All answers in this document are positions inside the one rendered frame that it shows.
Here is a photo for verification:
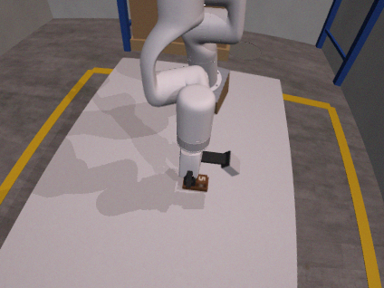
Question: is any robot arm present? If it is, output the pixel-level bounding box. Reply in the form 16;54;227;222
140;0;246;177

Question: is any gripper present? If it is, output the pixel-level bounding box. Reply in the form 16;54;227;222
178;145;205;187

